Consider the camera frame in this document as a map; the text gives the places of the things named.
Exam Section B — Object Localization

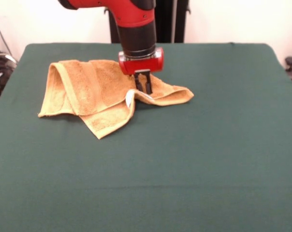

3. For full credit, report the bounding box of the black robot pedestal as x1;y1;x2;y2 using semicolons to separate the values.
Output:
104;0;192;44

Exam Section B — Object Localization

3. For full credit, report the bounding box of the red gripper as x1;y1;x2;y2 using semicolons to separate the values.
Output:
118;47;165;94

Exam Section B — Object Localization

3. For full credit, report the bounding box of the dark green table cloth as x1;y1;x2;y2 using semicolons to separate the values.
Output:
0;42;292;232

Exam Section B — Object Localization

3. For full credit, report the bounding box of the yellow-orange terry towel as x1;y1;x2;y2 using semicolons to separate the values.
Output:
37;58;195;140

